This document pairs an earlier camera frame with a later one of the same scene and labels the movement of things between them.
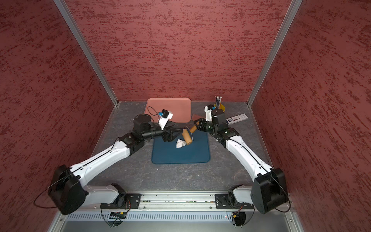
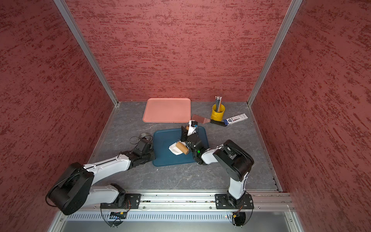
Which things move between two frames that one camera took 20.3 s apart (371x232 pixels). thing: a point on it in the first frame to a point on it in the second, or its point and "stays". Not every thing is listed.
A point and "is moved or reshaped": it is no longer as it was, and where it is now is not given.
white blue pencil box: [235, 119] stays
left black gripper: [169, 136] to [152, 156]
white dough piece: [180, 143] is moved or reshaped
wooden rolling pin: [186, 135] is moved or reshaped
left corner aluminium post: [70, 20] stays
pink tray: [180, 108] stays
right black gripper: [201, 124] to [184, 134]
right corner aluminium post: [290, 15] stays
